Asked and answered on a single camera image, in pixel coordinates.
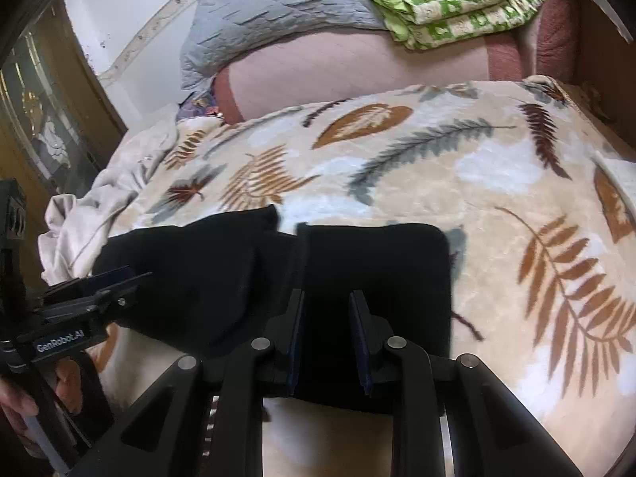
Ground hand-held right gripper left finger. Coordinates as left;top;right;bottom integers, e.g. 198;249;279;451
79;285;306;477

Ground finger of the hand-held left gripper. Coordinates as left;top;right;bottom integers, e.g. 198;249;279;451
46;265;136;305
39;271;153;327

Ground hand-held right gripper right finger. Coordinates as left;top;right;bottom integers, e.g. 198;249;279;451
348;290;583;477

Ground black pants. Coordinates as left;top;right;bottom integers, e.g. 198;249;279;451
92;204;454;415

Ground person's left hand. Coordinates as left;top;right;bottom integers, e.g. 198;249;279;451
0;357;83;439

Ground beige crumpled cloth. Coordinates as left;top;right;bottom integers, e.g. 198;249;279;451
38;118;180;283

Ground wooden glass-door cabinet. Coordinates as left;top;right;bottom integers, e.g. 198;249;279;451
0;0;128;220

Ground colourful printed cloth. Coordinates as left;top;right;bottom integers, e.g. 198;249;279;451
176;90;225;123

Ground leaf print plush blanket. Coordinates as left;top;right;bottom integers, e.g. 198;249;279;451
93;76;636;477

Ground grey quilted blanket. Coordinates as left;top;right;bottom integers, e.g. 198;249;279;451
180;0;397;92

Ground pink headboard cushion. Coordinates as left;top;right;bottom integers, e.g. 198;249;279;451
213;0;580;125

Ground green patterned folded quilt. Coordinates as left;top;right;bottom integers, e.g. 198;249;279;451
325;0;555;51

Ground brown wooden board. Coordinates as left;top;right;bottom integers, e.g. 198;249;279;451
561;0;636;126

